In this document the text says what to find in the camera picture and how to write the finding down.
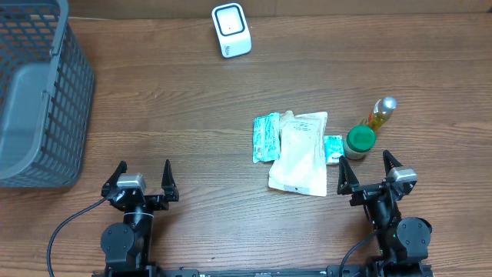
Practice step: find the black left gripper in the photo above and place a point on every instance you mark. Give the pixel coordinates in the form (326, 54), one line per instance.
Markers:
(169, 189)

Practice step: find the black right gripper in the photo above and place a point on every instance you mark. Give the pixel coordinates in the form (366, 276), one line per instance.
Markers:
(373, 195)

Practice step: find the green lid round jar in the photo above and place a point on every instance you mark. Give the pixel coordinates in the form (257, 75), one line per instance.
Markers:
(358, 142)

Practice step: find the small green sachet pack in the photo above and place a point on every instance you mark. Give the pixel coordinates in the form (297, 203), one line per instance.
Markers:
(334, 148)

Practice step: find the yellow oil glass bottle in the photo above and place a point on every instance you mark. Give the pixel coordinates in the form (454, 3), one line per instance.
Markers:
(382, 111)

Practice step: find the brown Pantree snack pouch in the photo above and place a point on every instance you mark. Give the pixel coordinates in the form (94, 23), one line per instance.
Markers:
(301, 167)

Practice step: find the green wet wipes pack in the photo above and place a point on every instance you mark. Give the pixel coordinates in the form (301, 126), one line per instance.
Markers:
(266, 138)

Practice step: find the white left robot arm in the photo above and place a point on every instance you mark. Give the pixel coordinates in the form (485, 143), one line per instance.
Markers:
(127, 244)

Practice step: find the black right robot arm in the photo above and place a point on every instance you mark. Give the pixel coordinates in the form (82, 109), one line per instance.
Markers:
(402, 240)

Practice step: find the white barcode scanner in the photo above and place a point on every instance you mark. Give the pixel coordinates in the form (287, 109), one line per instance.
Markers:
(230, 24)

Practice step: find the grey plastic basket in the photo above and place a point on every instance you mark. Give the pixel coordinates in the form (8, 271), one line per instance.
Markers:
(47, 91)

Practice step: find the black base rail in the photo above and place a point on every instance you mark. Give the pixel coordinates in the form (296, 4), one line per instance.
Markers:
(330, 271)

